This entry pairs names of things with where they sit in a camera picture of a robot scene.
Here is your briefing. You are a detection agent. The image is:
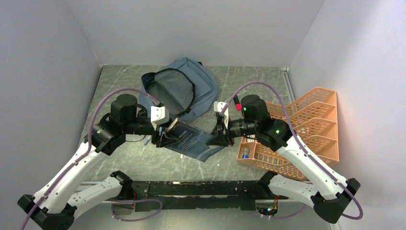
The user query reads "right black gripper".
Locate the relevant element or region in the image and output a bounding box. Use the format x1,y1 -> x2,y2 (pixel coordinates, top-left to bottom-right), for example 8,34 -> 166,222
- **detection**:
206,115 -> 259,146

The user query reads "dark blue book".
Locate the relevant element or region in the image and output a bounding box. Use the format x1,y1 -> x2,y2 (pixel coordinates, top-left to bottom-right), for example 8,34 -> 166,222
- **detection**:
165,121 -> 225,162

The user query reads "blue-capped item in organizer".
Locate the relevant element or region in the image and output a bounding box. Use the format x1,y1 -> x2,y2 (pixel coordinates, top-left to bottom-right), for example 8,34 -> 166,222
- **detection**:
242,148 -> 250,159

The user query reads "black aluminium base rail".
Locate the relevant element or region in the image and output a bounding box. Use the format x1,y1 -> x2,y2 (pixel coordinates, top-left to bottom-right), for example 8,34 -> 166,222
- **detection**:
113,181 -> 276,212

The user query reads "pink highlighter marker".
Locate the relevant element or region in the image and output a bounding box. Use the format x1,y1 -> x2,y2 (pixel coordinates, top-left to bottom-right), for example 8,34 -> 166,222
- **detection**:
233,96 -> 242,111

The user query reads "orange plastic desk organizer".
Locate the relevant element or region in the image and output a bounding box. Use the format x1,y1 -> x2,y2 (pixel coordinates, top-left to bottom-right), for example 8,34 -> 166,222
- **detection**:
237,87 -> 339,181

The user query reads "blue pen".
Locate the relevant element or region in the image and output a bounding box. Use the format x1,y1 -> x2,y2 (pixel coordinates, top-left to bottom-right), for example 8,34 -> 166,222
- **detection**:
144,136 -> 151,146

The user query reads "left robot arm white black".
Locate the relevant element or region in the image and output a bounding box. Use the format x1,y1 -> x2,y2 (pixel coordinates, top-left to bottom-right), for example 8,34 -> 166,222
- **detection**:
18,94 -> 179,230

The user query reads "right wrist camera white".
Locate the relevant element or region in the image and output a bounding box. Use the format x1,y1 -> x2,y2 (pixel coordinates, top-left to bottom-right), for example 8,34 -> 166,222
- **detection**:
214,101 -> 229,128

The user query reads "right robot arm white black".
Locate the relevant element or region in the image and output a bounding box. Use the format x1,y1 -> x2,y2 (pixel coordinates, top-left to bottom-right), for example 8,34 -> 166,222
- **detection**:
206,94 -> 361,224

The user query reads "blue-grey backpack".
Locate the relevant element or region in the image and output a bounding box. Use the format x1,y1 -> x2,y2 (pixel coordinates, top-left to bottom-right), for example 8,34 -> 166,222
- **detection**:
141,57 -> 219,122

